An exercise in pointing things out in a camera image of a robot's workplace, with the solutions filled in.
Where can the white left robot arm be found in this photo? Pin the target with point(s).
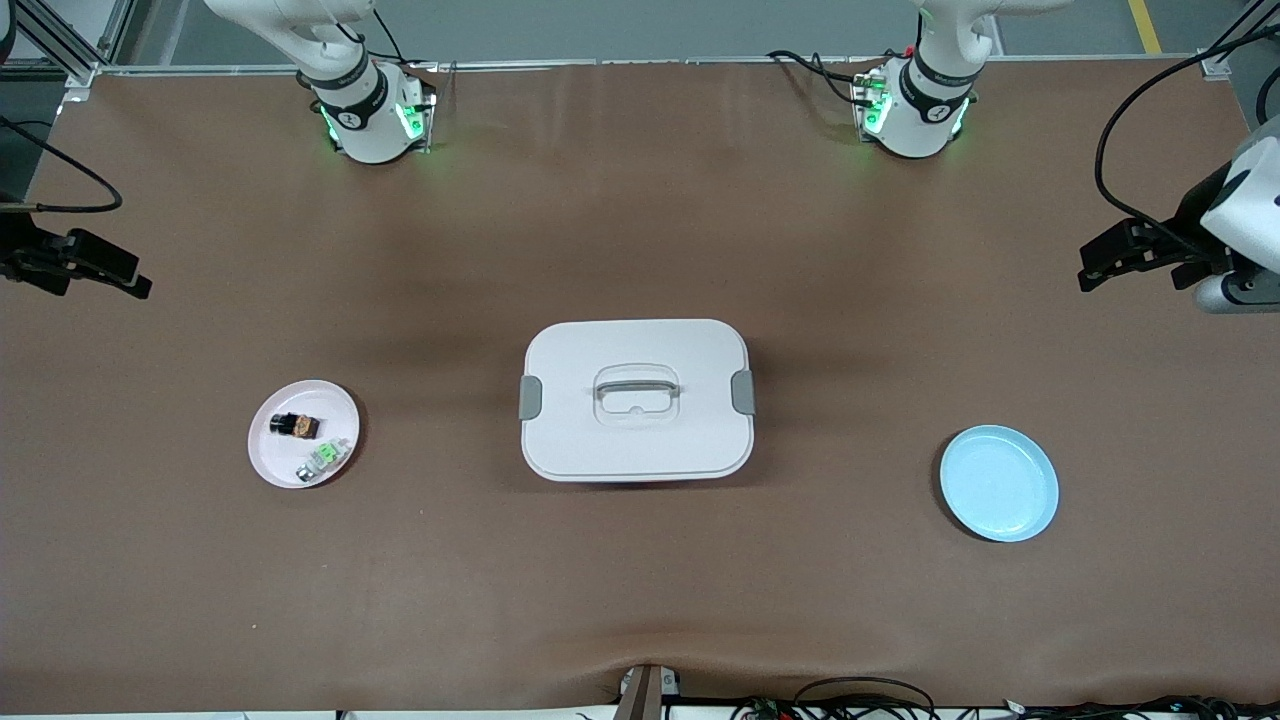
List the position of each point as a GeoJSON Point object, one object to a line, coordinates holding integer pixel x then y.
{"type": "Point", "coordinates": [925, 110]}

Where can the metal table edge bracket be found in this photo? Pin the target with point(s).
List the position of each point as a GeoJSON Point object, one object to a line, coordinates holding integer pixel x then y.
{"type": "Point", "coordinates": [645, 692]}

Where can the aluminium frame profile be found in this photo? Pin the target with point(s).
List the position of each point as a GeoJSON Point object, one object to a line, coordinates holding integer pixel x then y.
{"type": "Point", "coordinates": [70, 50]}
{"type": "Point", "coordinates": [1235, 45]}

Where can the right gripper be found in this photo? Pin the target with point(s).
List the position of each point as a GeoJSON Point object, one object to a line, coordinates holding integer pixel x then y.
{"type": "Point", "coordinates": [22, 254]}

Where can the silver table edge rail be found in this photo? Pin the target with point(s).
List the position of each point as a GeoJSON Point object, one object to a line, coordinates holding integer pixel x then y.
{"type": "Point", "coordinates": [650, 62]}

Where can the pink round plate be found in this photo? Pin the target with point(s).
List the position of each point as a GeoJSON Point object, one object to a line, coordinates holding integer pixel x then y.
{"type": "Point", "coordinates": [290, 460]}

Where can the green switch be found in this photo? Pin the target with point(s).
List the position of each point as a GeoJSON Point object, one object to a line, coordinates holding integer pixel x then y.
{"type": "Point", "coordinates": [325, 458]}

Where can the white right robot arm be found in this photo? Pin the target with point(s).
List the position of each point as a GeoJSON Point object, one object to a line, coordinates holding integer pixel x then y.
{"type": "Point", "coordinates": [350, 110]}

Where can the orange black switch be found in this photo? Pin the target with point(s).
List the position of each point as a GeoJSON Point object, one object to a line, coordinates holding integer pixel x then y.
{"type": "Point", "coordinates": [300, 427]}

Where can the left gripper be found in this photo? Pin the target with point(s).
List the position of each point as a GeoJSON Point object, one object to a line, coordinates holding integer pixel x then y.
{"type": "Point", "coordinates": [1192, 219]}

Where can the brown table mat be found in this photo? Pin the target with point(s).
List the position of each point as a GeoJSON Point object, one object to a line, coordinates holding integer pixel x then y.
{"type": "Point", "coordinates": [640, 580]}

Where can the light blue round plate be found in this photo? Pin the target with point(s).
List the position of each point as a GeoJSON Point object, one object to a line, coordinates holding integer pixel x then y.
{"type": "Point", "coordinates": [1000, 485]}

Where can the white lidded box grey latches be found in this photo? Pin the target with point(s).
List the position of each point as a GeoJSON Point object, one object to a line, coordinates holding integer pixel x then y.
{"type": "Point", "coordinates": [640, 440]}

